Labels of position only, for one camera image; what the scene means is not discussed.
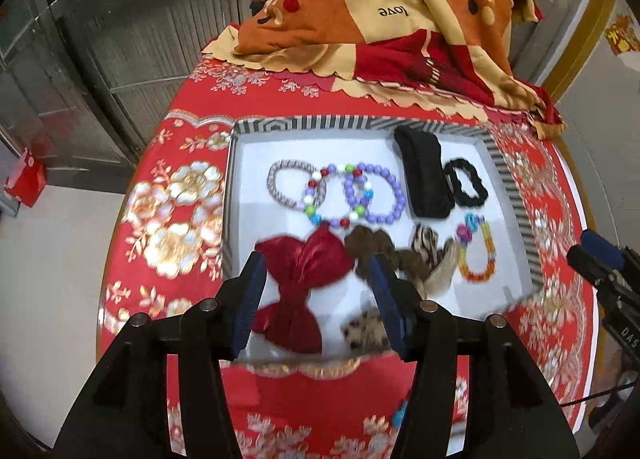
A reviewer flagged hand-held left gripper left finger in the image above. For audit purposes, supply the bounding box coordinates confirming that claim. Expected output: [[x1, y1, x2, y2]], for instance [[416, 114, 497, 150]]
[[52, 250, 268, 459]]

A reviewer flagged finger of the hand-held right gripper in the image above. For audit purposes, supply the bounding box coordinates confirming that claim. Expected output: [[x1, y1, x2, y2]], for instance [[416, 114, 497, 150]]
[[566, 229, 628, 287]]

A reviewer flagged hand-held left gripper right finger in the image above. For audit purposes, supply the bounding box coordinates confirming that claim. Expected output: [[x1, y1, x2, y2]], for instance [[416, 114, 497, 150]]
[[369, 253, 581, 459]]

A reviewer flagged red satin hair bow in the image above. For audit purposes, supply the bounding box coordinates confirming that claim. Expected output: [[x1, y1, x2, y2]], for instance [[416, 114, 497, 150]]
[[252, 226, 356, 355]]

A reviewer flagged striped rim white box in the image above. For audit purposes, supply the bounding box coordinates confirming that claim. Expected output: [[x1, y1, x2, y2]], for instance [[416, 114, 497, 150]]
[[220, 114, 545, 372]]

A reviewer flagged multicolour bead bracelet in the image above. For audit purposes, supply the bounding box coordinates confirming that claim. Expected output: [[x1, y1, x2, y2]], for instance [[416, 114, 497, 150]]
[[302, 164, 376, 229]]

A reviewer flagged colourful chunky bracelet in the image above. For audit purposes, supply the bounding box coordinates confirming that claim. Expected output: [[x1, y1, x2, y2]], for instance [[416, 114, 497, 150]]
[[456, 212, 499, 283]]

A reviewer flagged purple bead bracelet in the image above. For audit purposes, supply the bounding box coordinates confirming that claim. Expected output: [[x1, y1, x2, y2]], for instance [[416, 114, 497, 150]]
[[344, 164, 406, 225]]

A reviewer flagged silver bead bracelet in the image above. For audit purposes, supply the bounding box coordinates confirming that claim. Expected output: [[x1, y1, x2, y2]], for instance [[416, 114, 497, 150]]
[[267, 158, 327, 207]]

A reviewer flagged black scrunchie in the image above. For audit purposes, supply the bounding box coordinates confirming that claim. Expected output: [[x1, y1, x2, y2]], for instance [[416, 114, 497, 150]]
[[442, 158, 490, 205]]

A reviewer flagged black cloth headband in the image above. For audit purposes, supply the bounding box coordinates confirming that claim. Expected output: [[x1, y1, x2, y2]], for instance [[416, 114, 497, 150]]
[[393, 126, 454, 220]]

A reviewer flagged leopard print gauze bow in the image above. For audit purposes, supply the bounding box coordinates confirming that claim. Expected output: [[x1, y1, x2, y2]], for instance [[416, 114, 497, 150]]
[[340, 223, 459, 351]]

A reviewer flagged brown fuzzy scrunchie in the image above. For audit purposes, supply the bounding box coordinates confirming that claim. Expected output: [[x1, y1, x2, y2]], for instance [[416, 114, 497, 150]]
[[344, 225, 402, 271]]

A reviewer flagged red floral tablecloth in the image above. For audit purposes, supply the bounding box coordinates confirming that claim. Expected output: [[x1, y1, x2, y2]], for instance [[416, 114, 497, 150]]
[[97, 56, 599, 459]]

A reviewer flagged red paper bag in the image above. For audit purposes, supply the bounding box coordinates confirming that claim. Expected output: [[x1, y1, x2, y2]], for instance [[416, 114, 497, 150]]
[[4, 148, 47, 205]]

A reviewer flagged grey metal door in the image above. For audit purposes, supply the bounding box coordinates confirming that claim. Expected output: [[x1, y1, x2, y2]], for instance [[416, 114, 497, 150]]
[[0, 0, 271, 175]]

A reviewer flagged orange red printed quilt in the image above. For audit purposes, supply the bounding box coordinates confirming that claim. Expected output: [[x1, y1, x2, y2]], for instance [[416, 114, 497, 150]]
[[201, 0, 567, 140]]

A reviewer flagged black cable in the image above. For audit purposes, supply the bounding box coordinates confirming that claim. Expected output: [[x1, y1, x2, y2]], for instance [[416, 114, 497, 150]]
[[560, 384, 623, 408]]

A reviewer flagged torn wall sticker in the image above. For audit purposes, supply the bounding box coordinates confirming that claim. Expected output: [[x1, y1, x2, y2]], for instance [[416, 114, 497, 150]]
[[604, 14, 640, 56]]

